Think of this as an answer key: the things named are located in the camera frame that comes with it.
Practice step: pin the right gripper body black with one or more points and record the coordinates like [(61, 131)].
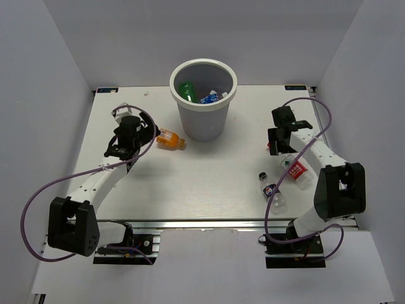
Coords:
[(283, 147)]

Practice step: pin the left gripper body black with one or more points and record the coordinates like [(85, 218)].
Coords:
[(145, 133)]

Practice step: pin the orange juice bottle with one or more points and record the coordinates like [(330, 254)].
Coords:
[(170, 139)]

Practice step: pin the red cap water bottle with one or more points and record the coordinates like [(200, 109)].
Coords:
[(299, 173)]

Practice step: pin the green plastic bottle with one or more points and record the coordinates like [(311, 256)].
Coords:
[(187, 92)]

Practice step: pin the blue label water bottle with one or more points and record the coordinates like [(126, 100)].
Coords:
[(213, 97)]

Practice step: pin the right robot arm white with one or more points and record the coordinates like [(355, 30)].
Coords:
[(341, 188)]

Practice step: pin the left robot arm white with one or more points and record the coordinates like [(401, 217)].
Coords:
[(72, 223)]

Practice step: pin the white plastic bin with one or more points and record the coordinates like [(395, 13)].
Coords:
[(203, 122)]

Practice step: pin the right blue corner label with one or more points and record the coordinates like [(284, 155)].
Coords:
[(295, 87)]

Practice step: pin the blue corner label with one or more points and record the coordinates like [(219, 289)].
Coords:
[(295, 87), (107, 90)]

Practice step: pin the left blue corner label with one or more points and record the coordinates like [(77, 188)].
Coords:
[(107, 90)]

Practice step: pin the pepsi bottle black cap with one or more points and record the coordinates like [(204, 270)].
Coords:
[(267, 186)]

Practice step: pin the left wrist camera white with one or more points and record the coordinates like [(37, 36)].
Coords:
[(123, 111)]

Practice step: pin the aluminium front rail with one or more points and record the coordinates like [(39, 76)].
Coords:
[(235, 224)]

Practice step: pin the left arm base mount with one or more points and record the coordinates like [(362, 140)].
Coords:
[(133, 247)]

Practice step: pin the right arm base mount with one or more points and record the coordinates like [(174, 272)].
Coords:
[(306, 254)]

